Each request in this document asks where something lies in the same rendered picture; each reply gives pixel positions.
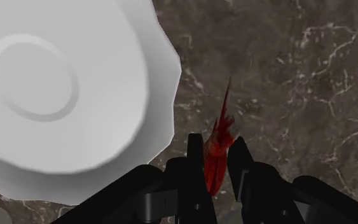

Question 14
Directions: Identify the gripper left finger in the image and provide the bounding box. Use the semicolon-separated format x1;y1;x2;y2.
52;132;218;224

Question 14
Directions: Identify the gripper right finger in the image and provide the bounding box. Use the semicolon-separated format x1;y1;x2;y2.
226;136;358;224

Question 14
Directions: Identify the red bird figure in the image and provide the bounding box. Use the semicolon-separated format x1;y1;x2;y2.
202;76;238;197

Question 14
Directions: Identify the white scalloped bowl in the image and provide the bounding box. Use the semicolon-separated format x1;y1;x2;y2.
0;0;182;206

